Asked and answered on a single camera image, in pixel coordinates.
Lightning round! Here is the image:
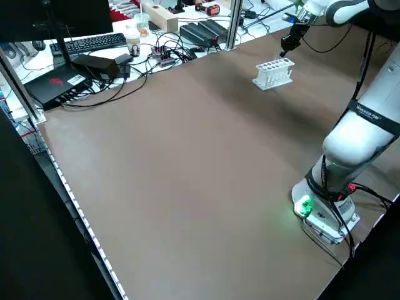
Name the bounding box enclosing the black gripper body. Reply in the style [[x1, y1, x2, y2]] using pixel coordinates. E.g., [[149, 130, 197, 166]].
[[289, 23, 311, 40]]

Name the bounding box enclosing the white test tube rack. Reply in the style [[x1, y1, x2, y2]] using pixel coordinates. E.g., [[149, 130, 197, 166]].
[[251, 57, 296, 92]]

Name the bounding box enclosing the black ribbed power supply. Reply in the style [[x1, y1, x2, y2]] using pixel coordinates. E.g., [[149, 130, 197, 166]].
[[179, 21, 216, 48], [198, 18, 229, 41]]

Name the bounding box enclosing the red and black tool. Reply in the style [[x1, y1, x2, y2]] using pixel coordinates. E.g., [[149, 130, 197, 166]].
[[194, 2, 222, 17]]

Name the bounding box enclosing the black plug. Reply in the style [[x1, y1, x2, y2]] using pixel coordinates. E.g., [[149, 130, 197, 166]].
[[187, 46, 206, 59]]

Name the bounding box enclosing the grey hub with red plugs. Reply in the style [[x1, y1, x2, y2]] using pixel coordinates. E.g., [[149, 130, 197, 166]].
[[157, 55, 181, 68], [151, 44, 172, 61]]

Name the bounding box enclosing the wooden box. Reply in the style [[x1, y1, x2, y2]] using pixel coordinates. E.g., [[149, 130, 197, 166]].
[[147, 5, 179, 33]]

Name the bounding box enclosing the clear plastic cup with straw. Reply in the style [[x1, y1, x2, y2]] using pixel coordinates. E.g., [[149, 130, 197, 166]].
[[133, 3, 150, 38]]

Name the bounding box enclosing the labelled drink cup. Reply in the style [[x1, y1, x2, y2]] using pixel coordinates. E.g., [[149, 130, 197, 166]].
[[124, 24, 142, 58]]

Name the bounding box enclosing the small black adapter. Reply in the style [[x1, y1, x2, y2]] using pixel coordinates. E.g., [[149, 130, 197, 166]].
[[116, 53, 133, 79]]

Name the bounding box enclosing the black power brick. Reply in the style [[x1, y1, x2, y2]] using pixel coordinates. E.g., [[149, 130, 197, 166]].
[[71, 53, 121, 81]]

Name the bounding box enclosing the black keyboard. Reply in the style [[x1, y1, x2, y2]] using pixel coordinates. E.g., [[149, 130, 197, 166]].
[[49, 32, 128, 58]]

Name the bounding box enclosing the black monitor with stand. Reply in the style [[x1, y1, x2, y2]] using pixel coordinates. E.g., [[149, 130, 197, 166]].
[[0, 0, 114, 69]]

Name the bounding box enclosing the black box with red mark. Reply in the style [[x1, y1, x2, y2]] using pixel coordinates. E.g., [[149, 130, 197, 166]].
[[23, 66, 94, 111]]

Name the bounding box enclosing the white desk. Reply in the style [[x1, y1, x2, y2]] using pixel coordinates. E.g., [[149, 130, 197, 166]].
[[0, 0, 313, 126]]

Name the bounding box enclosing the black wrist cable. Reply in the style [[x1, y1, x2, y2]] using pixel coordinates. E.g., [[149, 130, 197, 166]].
[[304, 23, 354, 54]]

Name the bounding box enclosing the aluminium frame post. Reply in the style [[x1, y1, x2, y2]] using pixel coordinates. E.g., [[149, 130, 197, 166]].
[[225, 0, 244, 51], [0, 46, 47, 123]]

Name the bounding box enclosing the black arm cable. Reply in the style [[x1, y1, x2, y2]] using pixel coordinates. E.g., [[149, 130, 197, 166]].
[[339, 29, 378, 126]]

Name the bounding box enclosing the black base cable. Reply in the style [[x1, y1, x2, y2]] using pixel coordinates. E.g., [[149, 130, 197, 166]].
[[298, 182, 393, 269]]

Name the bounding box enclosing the table edge rail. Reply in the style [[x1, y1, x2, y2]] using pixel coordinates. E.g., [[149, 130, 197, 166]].
[[33, 121, 129, 300]]

